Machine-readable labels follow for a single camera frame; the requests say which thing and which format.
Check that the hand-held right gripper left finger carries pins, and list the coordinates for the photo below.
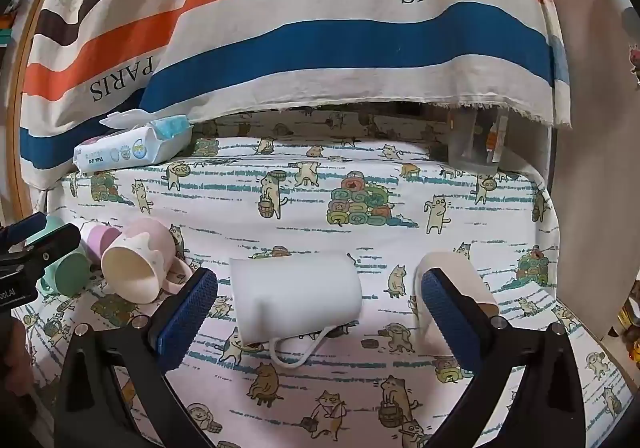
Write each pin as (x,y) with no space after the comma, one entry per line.
(186,315)

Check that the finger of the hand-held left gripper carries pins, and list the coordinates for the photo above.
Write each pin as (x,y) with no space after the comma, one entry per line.
(55,243)
(30,227)

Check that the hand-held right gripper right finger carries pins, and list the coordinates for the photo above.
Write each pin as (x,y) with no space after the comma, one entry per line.
(449,320)

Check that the white cup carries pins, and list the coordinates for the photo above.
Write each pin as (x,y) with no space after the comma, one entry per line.
(466,273)
(295,293)

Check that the green cup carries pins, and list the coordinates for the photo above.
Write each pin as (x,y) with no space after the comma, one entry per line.
(70,274)

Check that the purple cup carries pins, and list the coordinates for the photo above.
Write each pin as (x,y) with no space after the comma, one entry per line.
(100,240)

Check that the pink cat cup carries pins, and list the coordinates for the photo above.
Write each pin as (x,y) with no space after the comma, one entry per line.
(131,278)

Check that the baby wipes pack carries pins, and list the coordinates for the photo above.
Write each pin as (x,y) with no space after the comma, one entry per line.
(125,148)

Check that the cat print bedsheet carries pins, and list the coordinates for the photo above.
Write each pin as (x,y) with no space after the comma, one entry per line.
(350,238)

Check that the clear plastic container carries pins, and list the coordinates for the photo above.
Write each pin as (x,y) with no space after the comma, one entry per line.
(475,143)

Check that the brown board panel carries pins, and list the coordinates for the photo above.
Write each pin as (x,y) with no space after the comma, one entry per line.
(590,128)

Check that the striped cloth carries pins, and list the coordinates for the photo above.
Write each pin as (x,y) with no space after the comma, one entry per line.
(325,28)

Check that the wooden round frame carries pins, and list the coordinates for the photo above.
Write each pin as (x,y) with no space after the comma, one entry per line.
(25,43)

